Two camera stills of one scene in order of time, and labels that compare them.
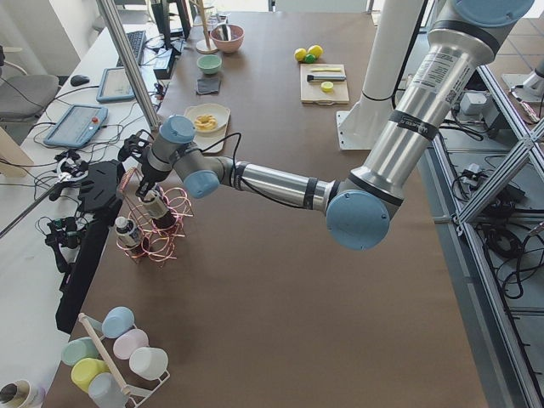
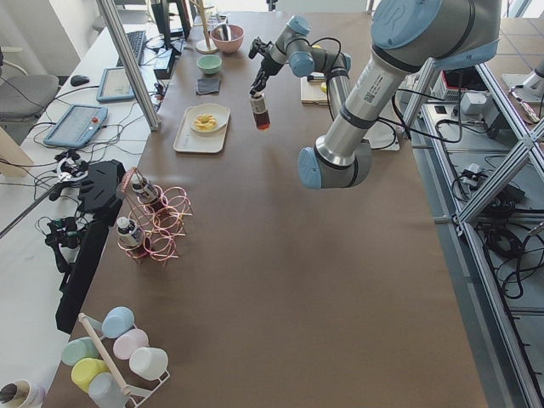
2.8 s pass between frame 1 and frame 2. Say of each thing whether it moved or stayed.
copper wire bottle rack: stayed
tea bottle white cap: moved
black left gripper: moved
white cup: stayed
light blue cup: stayed
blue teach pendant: stayed
